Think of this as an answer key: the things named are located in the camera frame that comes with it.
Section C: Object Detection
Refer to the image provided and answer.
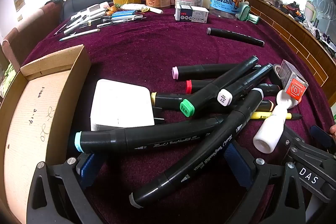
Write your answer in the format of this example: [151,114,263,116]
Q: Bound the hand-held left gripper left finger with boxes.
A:
[26,152,105,224]

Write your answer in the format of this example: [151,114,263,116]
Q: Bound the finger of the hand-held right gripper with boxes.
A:
[310,125,332,148]
[282,126,328,165]

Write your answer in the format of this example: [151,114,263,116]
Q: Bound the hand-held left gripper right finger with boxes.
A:
[224,140,306,224]

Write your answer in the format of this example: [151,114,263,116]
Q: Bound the black marker grey cap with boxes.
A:
[129,88,264,209]

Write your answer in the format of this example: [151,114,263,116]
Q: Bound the plain white bottle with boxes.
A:
[253,103,288,154]

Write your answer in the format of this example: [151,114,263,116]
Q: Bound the yellow pen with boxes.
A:
[249,112,303,120]

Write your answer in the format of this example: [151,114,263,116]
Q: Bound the small grey orange box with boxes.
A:
[278,59,309,102]

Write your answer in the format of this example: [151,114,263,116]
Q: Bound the white power adapter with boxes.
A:
[90,79,166,132]

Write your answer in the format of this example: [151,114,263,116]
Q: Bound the brown cardboard box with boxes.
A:
[0,44,92,224]

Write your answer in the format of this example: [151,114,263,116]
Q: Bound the black marker light-blue cap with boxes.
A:
[74,116,229,154]

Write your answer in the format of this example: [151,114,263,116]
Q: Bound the black marker green cap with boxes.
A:
[180,55,259,117]

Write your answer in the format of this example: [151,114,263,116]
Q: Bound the black marker white cap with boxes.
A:
[217,63,274,107]

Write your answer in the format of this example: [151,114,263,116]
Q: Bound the black marker red cap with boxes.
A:
[186,79,282,96]

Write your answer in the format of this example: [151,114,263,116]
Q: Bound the black marker yellow cap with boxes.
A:
[150,92,276,112]

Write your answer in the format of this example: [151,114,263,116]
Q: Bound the black marker pink cap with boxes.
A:
[172,63,261,81]

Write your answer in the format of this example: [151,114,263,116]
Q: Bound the wooden cabinet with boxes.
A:
[245,0,336,88]

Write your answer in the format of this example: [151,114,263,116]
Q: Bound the black marker dark-grey cap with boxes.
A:
[206,27,265,48]

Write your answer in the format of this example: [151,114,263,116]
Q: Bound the orange black toy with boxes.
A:
[286,2,305,22]

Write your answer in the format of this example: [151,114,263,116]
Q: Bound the green tape dispenser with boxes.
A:
[237,2,261,25]

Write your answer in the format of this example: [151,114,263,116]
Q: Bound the pile of pens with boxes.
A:
[53,3,148,42]

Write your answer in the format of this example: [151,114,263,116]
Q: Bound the brown chair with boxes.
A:
[2,0,65,73]

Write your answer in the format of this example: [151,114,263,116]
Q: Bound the small white blue box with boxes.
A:
[175,6,210,24]

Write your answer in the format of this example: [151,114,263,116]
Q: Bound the white tube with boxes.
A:
[121,3,164,14]

